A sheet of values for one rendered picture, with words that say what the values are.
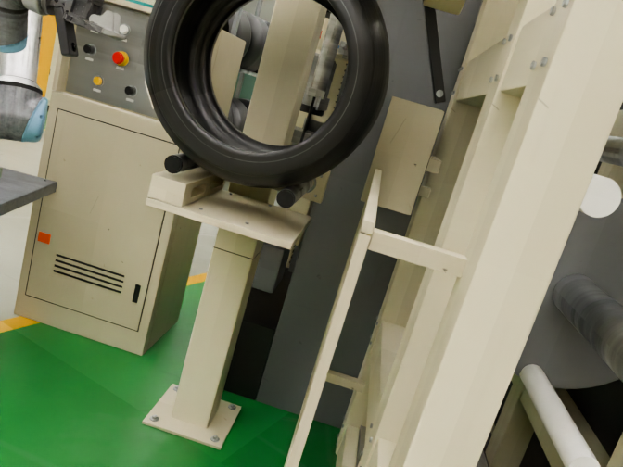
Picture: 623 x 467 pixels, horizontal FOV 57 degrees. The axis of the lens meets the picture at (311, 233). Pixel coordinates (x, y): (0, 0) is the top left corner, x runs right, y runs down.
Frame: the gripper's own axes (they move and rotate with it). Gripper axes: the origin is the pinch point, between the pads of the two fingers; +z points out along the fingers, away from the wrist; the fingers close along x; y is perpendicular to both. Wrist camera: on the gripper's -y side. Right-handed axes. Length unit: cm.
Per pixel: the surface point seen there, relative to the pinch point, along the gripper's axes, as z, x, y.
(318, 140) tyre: 56, -12, -2
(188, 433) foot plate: 51, 21, -108
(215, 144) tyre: 34.8, -12.5, -12.3
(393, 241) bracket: 76, -60, -7
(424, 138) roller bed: 80, 19, 7
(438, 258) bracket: 83, -60, -7
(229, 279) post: 44, 26, -56
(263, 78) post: 31.3, 25.8, 4.5
